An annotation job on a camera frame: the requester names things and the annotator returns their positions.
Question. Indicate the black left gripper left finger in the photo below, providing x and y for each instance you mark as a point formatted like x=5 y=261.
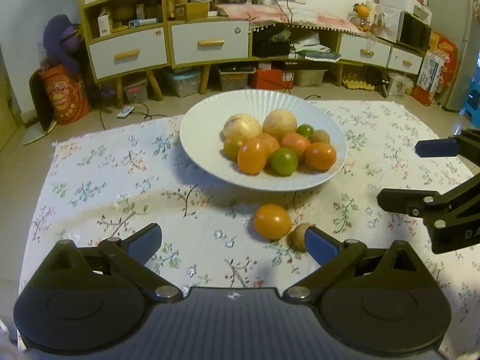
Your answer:
x=129 y=257

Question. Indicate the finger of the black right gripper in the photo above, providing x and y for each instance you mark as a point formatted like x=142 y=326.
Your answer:
x=423 y=204
x=439 y=148

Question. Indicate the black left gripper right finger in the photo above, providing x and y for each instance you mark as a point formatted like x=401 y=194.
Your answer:
x=337 y=260

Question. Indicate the smooth orange tomato fruit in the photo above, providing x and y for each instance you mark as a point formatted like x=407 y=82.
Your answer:
x=320 y=156

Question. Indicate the green lime fruit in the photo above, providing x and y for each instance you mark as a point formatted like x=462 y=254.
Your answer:
x=284 y=161

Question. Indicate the brown kiwi fruit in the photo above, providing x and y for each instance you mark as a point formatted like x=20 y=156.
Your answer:
x=320 y=136

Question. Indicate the rough orange mandarin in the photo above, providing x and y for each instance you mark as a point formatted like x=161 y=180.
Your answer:
x=296 y=142

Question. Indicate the smooth orange persimmon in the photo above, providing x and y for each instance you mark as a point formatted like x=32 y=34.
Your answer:
x=252 y=157

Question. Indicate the dark yellow-green tomato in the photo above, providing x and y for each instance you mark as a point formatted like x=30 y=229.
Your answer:
x=232 y=144

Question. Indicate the smooth orange round fruit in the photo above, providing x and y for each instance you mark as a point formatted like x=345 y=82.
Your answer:
x=272 y=222

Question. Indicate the floral white tablecloth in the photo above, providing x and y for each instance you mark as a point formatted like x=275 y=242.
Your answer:
x=115 y=182

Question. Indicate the white microwave oven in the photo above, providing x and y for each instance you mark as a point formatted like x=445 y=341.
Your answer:
x=402 y=28

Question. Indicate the white ribbed plate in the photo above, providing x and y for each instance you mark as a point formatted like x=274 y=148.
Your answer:
x=202 y=139

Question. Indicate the pale yellow speckled fruit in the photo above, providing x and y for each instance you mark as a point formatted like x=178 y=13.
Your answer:
x=279 y=122

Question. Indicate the silver refrigerator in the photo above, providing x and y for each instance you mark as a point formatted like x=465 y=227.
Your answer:
x=458 y=20

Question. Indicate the pale yellow round fruit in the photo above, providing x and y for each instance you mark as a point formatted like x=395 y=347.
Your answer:
x=243 y=124

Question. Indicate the red orange printed bucket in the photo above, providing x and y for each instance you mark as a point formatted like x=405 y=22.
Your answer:
x=66 y=93

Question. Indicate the black flat panel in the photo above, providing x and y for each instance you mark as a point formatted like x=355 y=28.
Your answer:
x=41 y=101

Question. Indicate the red storage box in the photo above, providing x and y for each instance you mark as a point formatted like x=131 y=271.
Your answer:
x=272 y=79

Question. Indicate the clear plastic storage bin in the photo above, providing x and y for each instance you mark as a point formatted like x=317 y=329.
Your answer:
x=183 y=84

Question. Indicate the low wooden tv console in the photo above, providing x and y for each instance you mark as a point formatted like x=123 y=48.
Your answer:
x=298 y=45

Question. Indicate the pink cloth on shelf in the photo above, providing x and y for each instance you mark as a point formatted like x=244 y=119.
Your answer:
x=261 y=15

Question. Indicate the purple plush toy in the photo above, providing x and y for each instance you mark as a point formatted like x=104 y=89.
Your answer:
x=61 y=40

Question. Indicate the wooden cabinet white drawers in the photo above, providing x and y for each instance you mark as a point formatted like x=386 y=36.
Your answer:
x=124 y=37

